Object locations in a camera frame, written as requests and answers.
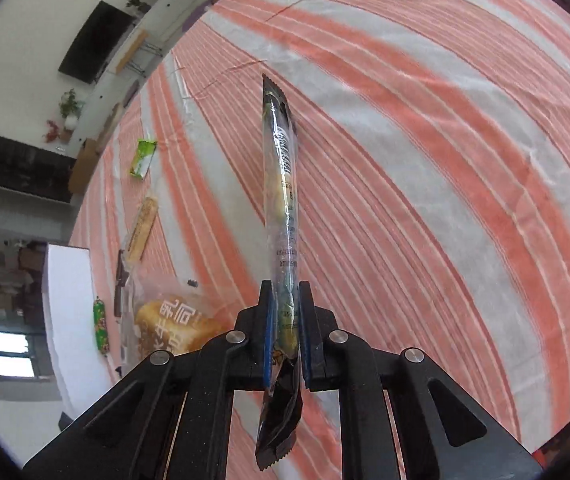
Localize green sausage stick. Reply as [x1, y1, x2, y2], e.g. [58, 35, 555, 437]
[93, 298, 110, 357]

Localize white foam box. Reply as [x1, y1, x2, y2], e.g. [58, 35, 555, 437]
[45, 242, 138, 428]

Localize black display cabinet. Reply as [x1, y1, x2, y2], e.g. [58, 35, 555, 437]
[0, 127, 78, 203]

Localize dark chocolate bar packet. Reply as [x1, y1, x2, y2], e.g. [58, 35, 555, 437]
[114, 250, 130, 318]

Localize bread loaf packet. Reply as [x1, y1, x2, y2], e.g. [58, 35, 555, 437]
[120, 272, 230, 376]

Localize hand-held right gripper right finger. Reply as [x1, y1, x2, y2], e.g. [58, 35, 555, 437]
[298, 281, 544, 480]

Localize long clear snack packet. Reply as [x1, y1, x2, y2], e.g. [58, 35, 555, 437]
[255, 73, 306, 472]

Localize beige cracker packet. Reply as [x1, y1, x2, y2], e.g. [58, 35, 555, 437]
[124, 196, 158, 263]

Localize wooden bench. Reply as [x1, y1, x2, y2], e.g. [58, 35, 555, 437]
[115, 29, 163, 81]

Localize orange striped tablecloth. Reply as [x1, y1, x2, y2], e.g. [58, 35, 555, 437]
[67, 0, 570, 480]

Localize potted plant with white vase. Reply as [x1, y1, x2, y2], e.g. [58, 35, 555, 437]
[59, 89, 86, 131]

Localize green snack packet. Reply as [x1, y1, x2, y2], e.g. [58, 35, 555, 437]
[126, 139, 159, 180]

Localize black television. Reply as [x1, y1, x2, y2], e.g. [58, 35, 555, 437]
[58, 1, 136, 84]

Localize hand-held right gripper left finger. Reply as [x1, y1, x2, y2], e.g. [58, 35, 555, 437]
[22, 280, 273, 480]

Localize white television cabinet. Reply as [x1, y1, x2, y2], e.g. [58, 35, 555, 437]
[72, 0, 216, 161]

